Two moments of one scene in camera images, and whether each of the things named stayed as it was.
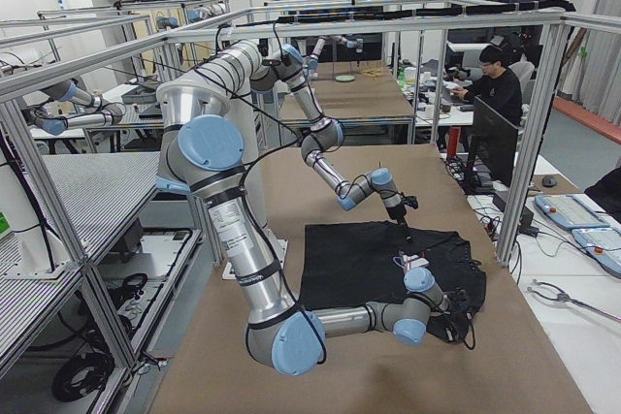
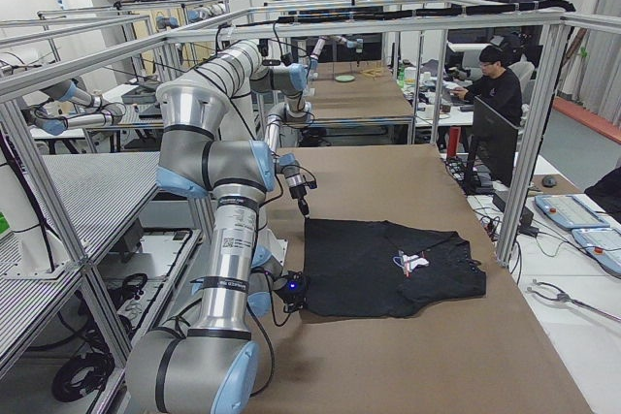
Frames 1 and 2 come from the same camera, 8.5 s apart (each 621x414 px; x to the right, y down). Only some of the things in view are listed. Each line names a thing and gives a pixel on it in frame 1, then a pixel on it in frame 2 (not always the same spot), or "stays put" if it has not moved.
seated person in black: (498, 87) stays put
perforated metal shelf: (97, 195) stays put
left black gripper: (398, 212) → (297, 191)
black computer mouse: (548, 181) stays put
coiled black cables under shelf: (84, 374) stays put
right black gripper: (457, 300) → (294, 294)
